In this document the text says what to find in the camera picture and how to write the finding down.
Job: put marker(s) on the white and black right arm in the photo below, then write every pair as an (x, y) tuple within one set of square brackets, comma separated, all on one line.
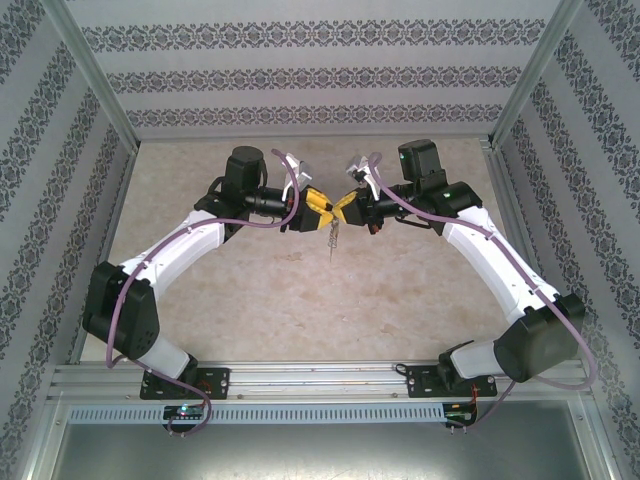
[(500, 265)]

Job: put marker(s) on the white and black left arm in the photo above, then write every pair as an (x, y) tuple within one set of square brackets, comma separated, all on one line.
[(170, 250)]

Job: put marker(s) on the small circuit board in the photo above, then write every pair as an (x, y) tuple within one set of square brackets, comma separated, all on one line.
[(457, 415), (182, 411)]

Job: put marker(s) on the grey metal sheet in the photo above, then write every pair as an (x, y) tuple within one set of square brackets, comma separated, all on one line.
[(320, 450)]

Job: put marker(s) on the aluminium table side rail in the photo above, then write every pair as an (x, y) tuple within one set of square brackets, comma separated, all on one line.
[(514, 210), (108, 235)]

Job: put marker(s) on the aluminium corner post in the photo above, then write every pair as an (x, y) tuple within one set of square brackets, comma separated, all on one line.
[(535, 70), (90, 75)]

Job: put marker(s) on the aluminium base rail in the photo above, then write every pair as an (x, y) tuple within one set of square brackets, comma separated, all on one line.
[(320, 380)]

